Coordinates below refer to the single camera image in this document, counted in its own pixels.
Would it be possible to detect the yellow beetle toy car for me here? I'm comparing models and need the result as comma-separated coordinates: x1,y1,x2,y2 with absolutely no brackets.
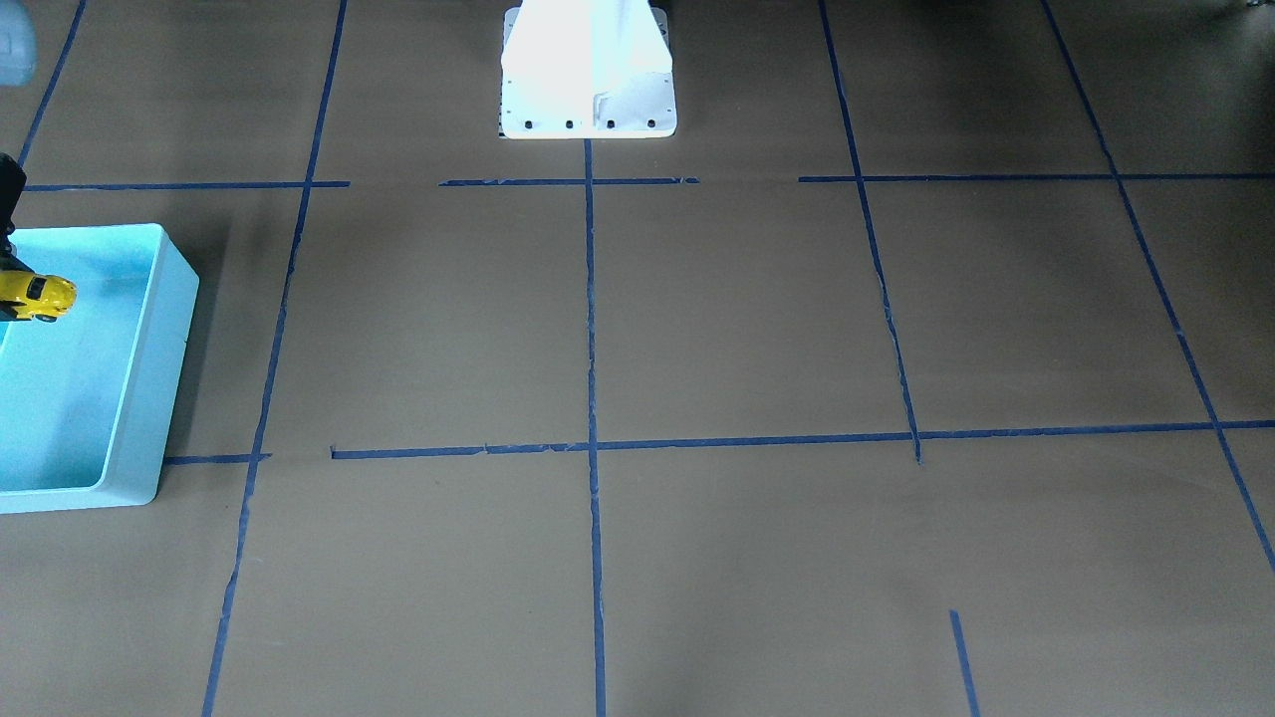
1,270,79,323

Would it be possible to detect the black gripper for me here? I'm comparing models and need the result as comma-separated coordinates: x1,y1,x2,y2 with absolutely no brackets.
1,154,28,258

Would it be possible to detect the light blue plastic bin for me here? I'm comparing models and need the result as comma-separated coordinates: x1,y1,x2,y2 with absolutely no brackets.
1,223,199,514

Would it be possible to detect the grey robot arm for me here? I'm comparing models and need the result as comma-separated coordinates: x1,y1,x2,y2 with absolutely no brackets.
1,1,37,256

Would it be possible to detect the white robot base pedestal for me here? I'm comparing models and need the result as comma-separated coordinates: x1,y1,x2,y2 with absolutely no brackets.
499,1,678,140

